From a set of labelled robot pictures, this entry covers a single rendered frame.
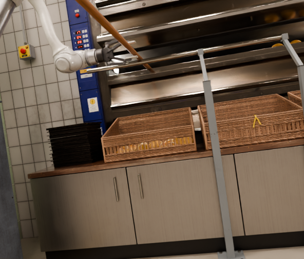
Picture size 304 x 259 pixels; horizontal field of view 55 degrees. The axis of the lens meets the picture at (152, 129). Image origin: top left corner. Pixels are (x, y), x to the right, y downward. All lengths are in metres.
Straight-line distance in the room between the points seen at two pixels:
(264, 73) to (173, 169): 1.00
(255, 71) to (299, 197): 0.93
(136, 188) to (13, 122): 1.30
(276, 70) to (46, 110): 1.74
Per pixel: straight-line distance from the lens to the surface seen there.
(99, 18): 1.15
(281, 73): 2.25
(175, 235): 1.75
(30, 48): 2.51
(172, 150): 1.70
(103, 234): 1.84
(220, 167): 1.59
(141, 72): 2.23
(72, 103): 2.37
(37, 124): 2.50
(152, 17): 2.32
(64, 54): 1.59
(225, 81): 2.18
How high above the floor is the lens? 0.77
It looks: 1 degrees down
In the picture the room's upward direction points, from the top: 8 degrees counter-clockwise
